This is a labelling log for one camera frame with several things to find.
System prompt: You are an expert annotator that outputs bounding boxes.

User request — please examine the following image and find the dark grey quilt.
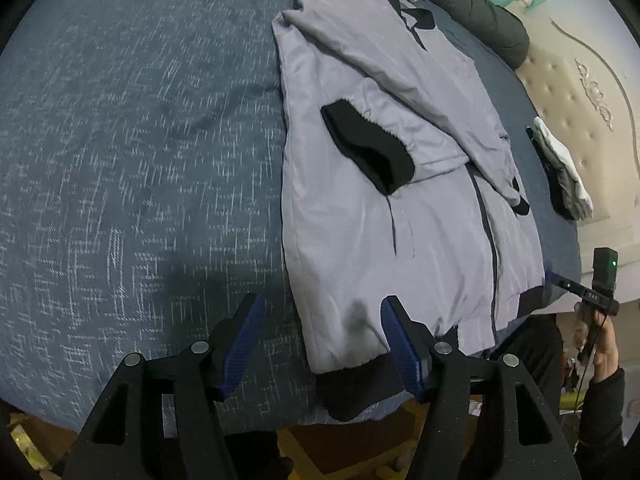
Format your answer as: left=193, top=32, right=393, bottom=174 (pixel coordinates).
left=422, top=0, right=531, bottom=70

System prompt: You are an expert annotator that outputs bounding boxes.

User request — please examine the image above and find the folded grey garment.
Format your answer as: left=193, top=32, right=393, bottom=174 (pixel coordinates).
left=555, top=162, right=588, bottom=213

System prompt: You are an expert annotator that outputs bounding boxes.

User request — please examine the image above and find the person's right forearm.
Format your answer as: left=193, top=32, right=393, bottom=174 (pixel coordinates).
left=575, top=367, right=628, bottom=480

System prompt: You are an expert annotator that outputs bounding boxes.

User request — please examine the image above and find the cardboard box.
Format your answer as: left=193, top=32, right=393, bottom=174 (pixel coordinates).
left=277, top=400, right=426, bottom=476

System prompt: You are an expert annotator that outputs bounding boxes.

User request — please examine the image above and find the blue patterned bed sheet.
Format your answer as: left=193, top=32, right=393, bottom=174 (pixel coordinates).
left=0, top=0, right=583, bottom=433

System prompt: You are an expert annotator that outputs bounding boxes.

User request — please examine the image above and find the beige tufted headboard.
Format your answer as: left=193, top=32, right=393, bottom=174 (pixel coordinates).
left=505, top=0, right=640, bottom=306

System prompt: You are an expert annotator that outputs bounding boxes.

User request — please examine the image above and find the grey jacket with black trim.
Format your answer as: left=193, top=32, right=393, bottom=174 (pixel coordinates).
left=272, top=0, right=548, bottom=423

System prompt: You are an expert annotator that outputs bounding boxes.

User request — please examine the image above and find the person's dark clothing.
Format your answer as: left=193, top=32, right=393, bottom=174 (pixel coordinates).
left=492, top=311, right=567, bottom=411

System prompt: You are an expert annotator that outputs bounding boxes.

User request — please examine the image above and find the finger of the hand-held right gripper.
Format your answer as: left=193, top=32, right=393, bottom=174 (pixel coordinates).
left=545, top=270, right=576, bottom=292

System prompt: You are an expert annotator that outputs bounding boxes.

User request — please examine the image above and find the folded black garment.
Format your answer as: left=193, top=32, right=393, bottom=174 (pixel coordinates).
left=525, top=126, right=576, bottom=222

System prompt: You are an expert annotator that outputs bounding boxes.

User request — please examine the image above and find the folded white garment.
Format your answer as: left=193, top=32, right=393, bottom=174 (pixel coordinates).
left=532, top=116, right=596, bottom=221

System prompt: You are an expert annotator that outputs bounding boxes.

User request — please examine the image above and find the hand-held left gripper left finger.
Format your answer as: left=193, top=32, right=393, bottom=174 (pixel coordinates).
left=62, top=294, right=266, bottom=480

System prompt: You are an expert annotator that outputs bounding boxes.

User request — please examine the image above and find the person's right hand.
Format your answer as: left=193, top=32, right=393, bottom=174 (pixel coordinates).
left=572, top=300, right=622, bottom=387

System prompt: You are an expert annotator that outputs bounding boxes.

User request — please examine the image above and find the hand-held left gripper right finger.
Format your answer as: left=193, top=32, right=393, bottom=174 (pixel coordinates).
left=380, top=296, right=583, bottom=480

